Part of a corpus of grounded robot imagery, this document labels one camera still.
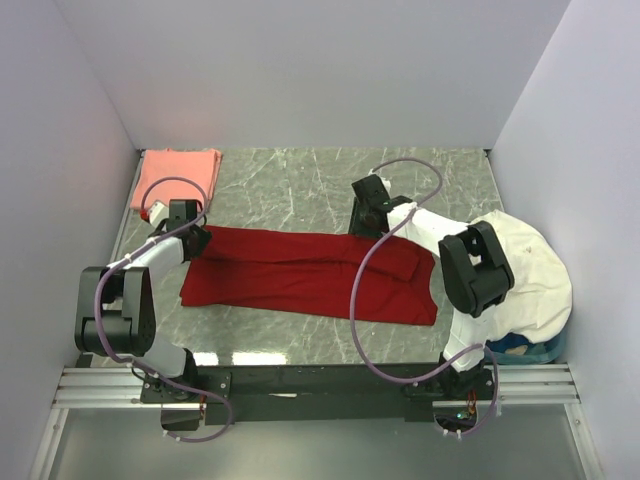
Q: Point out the blue plastic basket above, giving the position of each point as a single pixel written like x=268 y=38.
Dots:
x=539 y=353

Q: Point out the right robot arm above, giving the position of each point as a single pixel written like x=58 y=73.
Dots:
x=476 y=273

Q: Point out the red t shirt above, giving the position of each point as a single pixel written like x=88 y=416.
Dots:
x=312 y=273

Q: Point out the blue t shirt in basket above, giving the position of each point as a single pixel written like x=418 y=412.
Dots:
x=511 y=344

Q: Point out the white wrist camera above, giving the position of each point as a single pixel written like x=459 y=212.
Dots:
x=154 y=213
x=386 y=182

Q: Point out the white crumpled t shirt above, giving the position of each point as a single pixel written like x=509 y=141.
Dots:
x=540 y=302

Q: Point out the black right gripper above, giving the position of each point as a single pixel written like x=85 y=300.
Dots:
x=355 y=226

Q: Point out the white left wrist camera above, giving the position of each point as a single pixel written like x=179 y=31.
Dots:
x=154 y=213

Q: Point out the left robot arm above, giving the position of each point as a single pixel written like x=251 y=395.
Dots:
x=118 y=298

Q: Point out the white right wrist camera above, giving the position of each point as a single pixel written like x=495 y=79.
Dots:
x=386 y=182

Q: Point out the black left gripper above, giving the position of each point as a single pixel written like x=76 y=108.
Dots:
x=204 y=238

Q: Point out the folded pink t shirt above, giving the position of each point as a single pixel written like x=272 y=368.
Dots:
x=163 y=173

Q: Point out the black base beam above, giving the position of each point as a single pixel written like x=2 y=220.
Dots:
x=328 y=392

